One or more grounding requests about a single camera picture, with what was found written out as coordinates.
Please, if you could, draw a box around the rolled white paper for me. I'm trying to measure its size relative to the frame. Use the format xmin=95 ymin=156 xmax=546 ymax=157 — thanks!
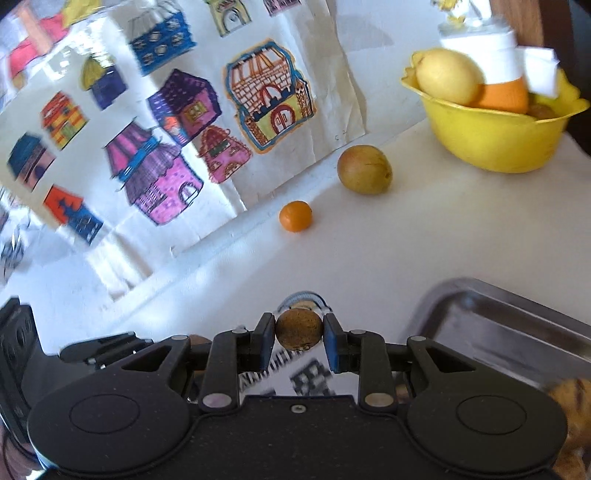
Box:
xmin=517 ymin=46 xmax=559 ymax=99

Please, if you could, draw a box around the yellow-green round fruit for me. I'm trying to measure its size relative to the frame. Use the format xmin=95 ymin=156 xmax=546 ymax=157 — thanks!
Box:
xmin=337 ymin=145 xmax=394 ymax=195

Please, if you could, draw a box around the white printed cloth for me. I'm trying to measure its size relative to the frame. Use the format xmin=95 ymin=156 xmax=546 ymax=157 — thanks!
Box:
xmin=120 ymin=122 xmax=590 ymax=341

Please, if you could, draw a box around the striped melon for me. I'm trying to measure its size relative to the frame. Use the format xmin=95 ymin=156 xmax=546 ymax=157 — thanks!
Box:
xmin=548 ymin=378 xmax=590 ymax=479

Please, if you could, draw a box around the white and orange bottle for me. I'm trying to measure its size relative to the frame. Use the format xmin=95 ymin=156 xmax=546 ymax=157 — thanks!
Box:
xmin=439 ymin=17 xmax=529 ymax=114

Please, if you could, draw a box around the person's left hand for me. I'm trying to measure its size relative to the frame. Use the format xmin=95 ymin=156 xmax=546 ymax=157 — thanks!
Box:
xmin=0 ymin=424 xmax=43 ymax=480

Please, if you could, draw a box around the brown wooden frame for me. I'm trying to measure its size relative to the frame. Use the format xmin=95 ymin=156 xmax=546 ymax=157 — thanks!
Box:
xmin=489 ymin=0 xmax=576 ymax=80

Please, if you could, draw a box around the metal tray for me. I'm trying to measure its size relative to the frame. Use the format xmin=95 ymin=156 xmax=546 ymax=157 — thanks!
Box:
xmin=403 ymin=277 xmax=591 ymax=388

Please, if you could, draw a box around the yellow plastic bowl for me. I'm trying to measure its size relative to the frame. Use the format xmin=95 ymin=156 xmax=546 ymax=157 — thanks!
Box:
xmin=401 ymin=51 xmax=590 ymax=174

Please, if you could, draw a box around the small brown longan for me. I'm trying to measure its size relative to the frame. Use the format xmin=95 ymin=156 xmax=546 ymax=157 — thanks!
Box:
xmin=276 ymin=308 xmax=322 ymax=351

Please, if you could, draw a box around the small orange kumquat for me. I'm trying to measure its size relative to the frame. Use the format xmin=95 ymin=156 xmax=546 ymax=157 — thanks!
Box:
xmin=279 ymin=200 xmax=314 ymax=233

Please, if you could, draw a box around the houses drawing paper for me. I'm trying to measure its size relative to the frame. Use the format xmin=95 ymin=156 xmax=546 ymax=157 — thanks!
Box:
xmin=1 ymin=1 xmax=365 ymax=298

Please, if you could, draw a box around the yellow flower sprig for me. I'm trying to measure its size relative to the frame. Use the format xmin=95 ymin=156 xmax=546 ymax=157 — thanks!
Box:
xmin=431 ymin=0 xmax=471 ymax=25

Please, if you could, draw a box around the yellow lemon in bowl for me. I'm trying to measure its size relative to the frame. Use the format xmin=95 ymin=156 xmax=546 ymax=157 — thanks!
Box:
xmin=412 ymin=48 xmax=485 ymax=106

